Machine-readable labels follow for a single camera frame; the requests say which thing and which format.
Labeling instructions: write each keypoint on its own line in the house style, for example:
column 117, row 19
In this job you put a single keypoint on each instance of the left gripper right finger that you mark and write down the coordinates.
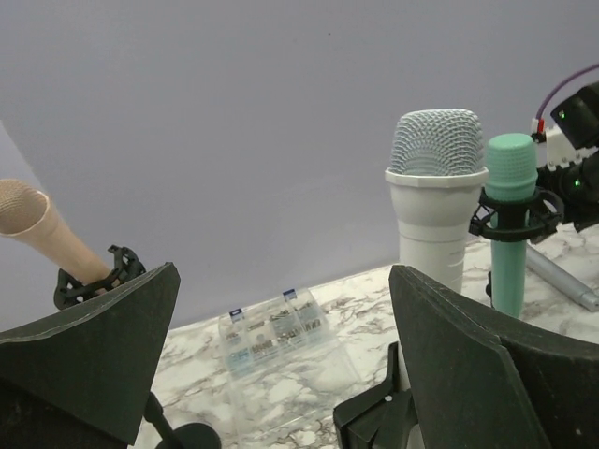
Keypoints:
column 483, row 379

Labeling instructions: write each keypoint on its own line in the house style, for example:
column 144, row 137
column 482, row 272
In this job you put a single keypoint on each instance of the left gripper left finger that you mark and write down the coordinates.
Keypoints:
column 80, row 378

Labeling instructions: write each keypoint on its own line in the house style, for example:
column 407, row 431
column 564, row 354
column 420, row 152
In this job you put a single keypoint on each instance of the black white-mic stand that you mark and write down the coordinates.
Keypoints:
column 381, row 417

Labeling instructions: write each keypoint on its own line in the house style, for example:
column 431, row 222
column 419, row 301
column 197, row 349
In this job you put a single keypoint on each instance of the grey metal microphone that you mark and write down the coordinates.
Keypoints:
column 577, row 291

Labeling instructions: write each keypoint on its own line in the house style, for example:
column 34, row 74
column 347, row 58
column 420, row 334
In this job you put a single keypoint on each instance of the white microphone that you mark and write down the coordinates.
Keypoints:
column 435, row 176

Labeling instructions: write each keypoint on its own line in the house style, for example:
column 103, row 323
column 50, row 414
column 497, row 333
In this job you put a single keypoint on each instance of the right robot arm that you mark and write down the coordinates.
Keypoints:
column 577, row 185

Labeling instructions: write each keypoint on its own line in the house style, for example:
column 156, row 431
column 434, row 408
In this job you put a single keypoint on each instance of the beige microphone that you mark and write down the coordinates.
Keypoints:
column 30, row 217

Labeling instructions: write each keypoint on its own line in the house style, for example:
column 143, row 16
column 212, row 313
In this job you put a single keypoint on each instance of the teal microphone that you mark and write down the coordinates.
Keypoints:
column 511, row 162

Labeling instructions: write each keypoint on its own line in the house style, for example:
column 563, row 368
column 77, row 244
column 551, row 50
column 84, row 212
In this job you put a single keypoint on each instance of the clear plastic screw box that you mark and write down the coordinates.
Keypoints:
column 285, row 363

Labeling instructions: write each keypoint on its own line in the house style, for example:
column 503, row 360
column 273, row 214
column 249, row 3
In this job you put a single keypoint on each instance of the black tall shock mount stand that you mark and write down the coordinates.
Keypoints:
column 71, row 291

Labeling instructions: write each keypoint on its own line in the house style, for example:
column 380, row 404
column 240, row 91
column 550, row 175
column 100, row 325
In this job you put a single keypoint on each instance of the black tripod shock mount stand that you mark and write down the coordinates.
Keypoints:
column 509, row 226

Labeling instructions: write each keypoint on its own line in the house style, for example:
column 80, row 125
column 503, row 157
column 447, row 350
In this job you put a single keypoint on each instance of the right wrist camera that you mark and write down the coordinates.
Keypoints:
column 560, row 153

